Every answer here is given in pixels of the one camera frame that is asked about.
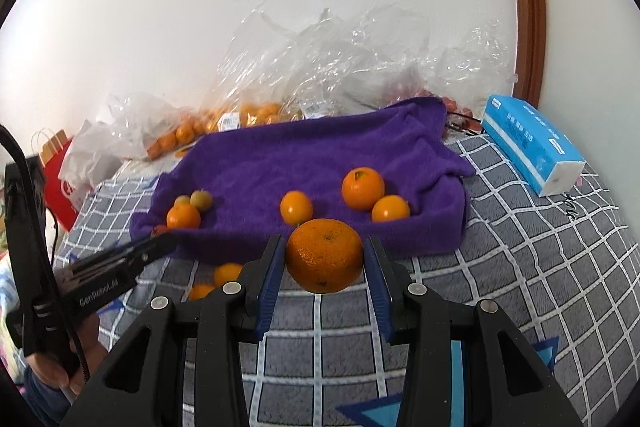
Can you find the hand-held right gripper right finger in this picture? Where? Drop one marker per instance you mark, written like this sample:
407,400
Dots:
376,292

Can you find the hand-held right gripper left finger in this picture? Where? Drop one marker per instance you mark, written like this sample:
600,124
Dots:
270,292

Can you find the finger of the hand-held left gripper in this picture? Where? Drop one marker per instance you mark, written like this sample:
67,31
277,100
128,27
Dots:
125,249
150,257

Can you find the small orange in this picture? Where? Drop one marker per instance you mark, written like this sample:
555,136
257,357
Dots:
201,292
227,274
391,209
183,217
296,207

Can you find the large orange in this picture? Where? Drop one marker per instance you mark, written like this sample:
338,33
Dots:
325,257

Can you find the yellow-green round fruit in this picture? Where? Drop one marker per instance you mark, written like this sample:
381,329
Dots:
181,200
202,199

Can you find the medium orange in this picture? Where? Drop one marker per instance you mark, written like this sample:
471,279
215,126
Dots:
363,189

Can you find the person's left hand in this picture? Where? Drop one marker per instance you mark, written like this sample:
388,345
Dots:
50,372

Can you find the red paper bag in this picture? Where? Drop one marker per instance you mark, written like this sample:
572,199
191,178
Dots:
57,192

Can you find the pastel printed cloth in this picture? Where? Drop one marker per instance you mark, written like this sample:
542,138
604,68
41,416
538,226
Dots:
5,297

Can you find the white plastic bag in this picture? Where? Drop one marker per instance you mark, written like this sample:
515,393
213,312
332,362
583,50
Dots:
95,162

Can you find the grey checked blanket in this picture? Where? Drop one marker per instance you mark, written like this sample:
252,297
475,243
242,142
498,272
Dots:
500,257

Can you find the pile of bagged oranges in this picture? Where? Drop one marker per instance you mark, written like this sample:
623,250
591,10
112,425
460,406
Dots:
182,132

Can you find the clear plastic bag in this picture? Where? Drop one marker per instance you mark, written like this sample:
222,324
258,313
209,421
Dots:
135,117
400,52
250,57

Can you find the purple towel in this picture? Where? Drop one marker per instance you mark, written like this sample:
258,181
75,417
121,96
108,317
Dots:
310,157

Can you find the pile of kumquats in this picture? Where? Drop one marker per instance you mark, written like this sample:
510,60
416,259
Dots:
260,112

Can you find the small white price label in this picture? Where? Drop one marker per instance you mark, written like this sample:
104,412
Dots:
315,108

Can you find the pile of red cherry tomatoes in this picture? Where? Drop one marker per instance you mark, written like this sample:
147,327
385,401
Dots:
452,104

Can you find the blue tissue pack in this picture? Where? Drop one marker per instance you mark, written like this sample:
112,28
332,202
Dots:
525,142

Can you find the brown wooden door frame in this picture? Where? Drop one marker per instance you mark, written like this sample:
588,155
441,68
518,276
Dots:
527,7

